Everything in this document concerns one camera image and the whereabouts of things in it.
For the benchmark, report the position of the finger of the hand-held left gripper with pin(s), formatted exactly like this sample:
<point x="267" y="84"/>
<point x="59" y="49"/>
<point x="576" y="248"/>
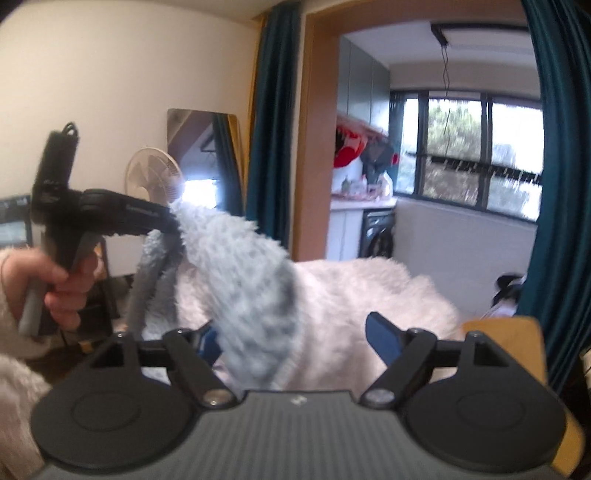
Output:
<point x="167" y="221"/>

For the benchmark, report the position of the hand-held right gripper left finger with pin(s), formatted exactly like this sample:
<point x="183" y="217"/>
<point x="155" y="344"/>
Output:
<point x="210" y="346"/>

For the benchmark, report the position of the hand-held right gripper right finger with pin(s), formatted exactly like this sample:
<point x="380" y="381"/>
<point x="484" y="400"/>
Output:
<point x="383" y="337"/>

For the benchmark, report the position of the white fluffy hooded pajama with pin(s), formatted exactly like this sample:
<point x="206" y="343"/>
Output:
<point x="249" y="286"/>

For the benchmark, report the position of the person's left hand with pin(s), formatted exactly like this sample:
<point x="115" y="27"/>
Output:
<point x="69" y="295"/>

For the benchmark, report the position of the black laptop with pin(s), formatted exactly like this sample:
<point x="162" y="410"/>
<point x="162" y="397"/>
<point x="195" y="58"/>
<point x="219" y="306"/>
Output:
<point x="14" y="224"/>

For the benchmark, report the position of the white standing fan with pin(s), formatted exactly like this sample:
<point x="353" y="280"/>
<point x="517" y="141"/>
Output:
<point x="150" y="173"/>

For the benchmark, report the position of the standing mirror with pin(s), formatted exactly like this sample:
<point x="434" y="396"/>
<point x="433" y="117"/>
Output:
<point x="198" y="138"/>

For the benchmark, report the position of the dark washing machine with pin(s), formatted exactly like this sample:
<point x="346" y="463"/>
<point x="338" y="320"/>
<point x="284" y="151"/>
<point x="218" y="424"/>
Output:
<point x="376" y="235"/>

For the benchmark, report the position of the black white floor item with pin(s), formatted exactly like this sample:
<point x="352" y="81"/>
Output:
<point x="508" y="288"/>

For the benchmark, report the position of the white counter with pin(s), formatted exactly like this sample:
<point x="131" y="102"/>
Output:
<point x="351" y="201"/>

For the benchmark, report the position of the teal curtain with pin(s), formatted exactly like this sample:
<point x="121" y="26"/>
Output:
<point x="558" y="184"/>
<point x="272" y="115"/>

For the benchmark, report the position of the dark hanging garment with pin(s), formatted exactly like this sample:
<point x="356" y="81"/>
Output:
<point x="376" y="161"/>

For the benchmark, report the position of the red hanging garment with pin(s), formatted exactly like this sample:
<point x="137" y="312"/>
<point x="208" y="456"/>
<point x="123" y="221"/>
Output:
<point x="348" y="150"/>

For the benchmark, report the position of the hanging clip rack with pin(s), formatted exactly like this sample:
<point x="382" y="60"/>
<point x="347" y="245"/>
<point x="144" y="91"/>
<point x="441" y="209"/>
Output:
<point x="489" y="168"/>

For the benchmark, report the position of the black framed window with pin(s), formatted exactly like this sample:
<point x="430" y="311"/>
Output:
<point x="461" y="152"/>

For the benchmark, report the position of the green wall cabinet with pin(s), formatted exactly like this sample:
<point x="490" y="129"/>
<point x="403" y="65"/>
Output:
<point x="362" y="78"/>

